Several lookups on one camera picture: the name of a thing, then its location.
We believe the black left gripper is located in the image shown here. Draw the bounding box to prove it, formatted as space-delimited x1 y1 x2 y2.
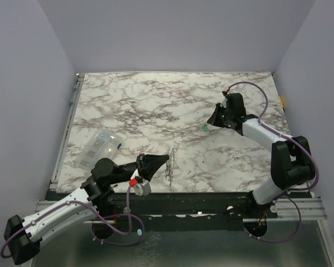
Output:
109 154 170 185

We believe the wire keyring with keys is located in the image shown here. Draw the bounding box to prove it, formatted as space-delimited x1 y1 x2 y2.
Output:
165 147 176 187

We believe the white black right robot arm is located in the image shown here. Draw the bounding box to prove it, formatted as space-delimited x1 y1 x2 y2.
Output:
207 92 316 217

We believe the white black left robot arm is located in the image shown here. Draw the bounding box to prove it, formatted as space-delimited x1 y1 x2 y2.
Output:
0 154 170 265

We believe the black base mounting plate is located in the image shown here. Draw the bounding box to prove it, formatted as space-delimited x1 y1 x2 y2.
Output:
94 192 277 231

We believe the clear plastic compartment box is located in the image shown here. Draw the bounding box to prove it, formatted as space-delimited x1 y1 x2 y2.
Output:
75 128 122 170

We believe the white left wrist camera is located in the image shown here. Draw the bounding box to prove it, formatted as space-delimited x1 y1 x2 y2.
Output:
129 179 151 196

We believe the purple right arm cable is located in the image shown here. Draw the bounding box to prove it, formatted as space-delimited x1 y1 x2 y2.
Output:
227 82 320 243

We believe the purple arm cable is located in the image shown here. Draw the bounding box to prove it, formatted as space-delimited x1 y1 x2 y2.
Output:
0 185 145 259
227 82 320 243

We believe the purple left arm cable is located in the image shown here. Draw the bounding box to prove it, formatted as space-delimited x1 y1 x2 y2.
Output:
0 185 145 259

